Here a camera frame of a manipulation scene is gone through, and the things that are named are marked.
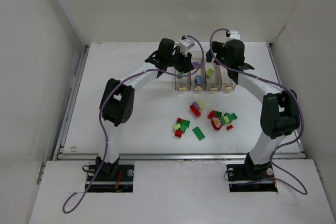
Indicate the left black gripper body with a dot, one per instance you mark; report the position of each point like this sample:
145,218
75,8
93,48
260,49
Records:
184,64

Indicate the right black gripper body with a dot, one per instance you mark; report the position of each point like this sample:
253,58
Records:
234,73

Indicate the light green lego brick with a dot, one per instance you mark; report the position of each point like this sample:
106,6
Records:
209,73

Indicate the purple flower lego piece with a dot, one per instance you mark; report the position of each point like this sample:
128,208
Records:
199,80

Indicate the green lego plate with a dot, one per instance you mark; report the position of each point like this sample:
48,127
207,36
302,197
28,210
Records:
186,123

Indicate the small green lego brick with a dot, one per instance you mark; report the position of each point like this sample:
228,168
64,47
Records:
183,128

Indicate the long green lego brick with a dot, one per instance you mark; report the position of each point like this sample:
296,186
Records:
198,133

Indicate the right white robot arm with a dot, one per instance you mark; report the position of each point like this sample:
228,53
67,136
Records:
280,113

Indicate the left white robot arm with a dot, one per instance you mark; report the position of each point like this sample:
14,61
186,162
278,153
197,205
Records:
116,105

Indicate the clear container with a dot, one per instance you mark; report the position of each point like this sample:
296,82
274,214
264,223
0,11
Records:
227,83
197,57
182,81
214,83

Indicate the small purple lego brick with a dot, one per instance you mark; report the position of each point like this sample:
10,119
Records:
195,104

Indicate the pale green lego brick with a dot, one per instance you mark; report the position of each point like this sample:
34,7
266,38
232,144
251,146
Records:
200,104

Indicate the red round lego piece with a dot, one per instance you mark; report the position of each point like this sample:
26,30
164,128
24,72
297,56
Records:
211,114

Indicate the green lego brick cluster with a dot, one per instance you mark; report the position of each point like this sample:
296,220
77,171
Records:
226,118

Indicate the red flower lego piece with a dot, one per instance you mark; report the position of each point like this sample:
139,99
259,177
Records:
216,123

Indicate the pale yellow lego brick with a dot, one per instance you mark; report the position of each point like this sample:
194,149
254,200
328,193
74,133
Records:
177,126

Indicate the small red lego piece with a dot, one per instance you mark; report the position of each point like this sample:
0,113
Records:
229,127

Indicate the red square lego brick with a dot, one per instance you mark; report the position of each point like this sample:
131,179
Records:
178,133

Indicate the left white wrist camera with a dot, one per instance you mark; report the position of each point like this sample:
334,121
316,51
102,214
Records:
185,45

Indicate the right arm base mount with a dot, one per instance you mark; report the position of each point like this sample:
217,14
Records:
247,177

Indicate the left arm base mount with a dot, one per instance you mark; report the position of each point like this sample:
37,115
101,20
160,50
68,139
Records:
119,180

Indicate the aluminium rail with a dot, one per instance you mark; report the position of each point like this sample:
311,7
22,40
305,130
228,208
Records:
64,157

